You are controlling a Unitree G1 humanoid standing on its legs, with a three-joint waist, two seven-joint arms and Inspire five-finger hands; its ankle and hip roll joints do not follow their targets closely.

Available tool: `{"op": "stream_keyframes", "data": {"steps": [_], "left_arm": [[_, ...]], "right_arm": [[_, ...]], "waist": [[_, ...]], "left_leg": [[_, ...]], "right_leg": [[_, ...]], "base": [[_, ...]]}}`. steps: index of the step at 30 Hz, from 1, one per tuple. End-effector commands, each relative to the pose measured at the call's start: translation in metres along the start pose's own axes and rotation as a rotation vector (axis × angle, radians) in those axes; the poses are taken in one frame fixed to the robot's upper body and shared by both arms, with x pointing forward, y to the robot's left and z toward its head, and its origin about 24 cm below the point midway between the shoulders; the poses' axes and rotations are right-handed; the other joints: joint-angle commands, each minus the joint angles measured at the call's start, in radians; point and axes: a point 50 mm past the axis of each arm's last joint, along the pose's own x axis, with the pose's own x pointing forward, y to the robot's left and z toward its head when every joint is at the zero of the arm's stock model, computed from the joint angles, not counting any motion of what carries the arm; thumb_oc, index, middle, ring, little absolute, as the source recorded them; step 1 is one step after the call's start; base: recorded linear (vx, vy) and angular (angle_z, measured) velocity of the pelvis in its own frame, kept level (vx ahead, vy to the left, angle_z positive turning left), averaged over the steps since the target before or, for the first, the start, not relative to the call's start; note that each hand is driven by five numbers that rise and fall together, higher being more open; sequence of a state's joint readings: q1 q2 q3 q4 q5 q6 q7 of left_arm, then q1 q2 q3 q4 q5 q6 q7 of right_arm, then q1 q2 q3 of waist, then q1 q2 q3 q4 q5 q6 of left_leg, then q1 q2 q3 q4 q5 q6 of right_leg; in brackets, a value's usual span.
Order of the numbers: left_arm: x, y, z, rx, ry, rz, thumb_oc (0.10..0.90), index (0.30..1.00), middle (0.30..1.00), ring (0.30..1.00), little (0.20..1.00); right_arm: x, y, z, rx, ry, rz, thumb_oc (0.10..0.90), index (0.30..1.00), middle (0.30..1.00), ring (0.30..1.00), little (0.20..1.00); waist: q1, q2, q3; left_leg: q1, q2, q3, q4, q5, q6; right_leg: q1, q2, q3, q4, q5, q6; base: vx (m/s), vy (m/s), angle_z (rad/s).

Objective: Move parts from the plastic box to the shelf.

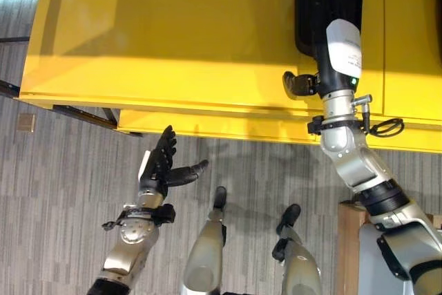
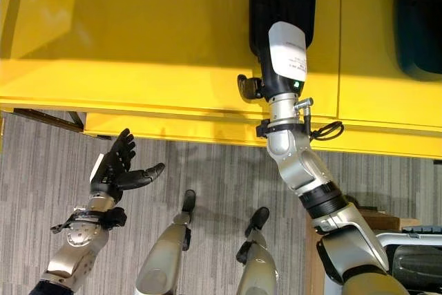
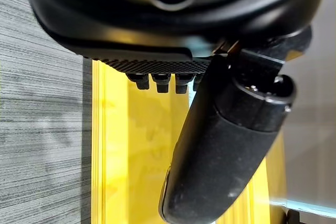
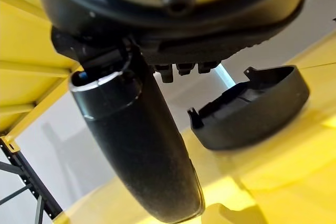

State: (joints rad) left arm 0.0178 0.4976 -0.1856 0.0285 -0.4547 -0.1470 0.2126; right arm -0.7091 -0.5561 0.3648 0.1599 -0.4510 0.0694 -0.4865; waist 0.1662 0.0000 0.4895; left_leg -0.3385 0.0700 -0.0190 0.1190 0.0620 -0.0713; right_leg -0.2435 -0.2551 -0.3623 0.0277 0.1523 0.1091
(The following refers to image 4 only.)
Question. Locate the black sole-shaped plastic part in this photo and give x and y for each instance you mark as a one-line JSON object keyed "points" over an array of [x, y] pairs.
{"points": [[252, 119]]}

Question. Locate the black perforated shelf upright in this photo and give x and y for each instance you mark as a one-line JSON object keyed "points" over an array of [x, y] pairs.
{"points": [[23, 174]]}

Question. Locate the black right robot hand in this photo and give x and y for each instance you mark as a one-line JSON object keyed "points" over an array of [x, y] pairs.
{"points": [[141, 140]]}

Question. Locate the yellow metal shelf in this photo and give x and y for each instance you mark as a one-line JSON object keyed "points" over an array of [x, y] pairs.
{"points": [[275, 176]]}

